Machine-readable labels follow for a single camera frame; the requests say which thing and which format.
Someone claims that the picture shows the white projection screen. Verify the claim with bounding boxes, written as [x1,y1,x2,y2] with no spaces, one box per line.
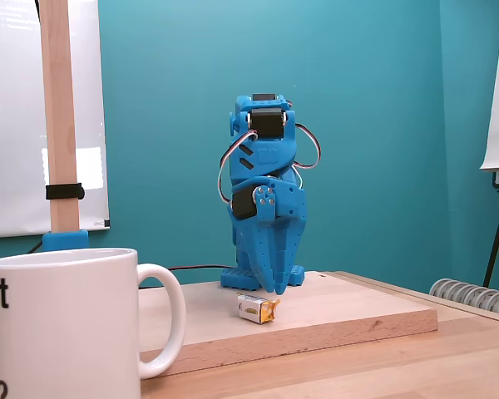
[0,0,111,240]

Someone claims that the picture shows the blue post mount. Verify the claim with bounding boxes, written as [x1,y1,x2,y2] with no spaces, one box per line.
[42,229,90,253]

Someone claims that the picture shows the white ceramic mug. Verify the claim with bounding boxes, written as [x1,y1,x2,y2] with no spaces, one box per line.
[0,248,187,399]

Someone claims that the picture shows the red white servo wire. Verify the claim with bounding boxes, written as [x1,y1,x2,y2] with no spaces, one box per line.
[294,122,322,170]
[217,130,259,205]

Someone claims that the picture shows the wooden base board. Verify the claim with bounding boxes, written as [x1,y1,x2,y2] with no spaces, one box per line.
[137,270,438,377]

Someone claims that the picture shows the white yellow sweet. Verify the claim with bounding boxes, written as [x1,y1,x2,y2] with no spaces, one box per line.
[236,293,282,325]

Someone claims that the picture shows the black easel stand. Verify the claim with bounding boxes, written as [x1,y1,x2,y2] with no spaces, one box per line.
[482,170,499,288]

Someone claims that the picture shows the black strap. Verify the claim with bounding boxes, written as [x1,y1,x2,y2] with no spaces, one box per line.
[45,182,86,201]

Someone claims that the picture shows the wooden post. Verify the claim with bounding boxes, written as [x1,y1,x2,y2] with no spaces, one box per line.
[38,0,81,233]

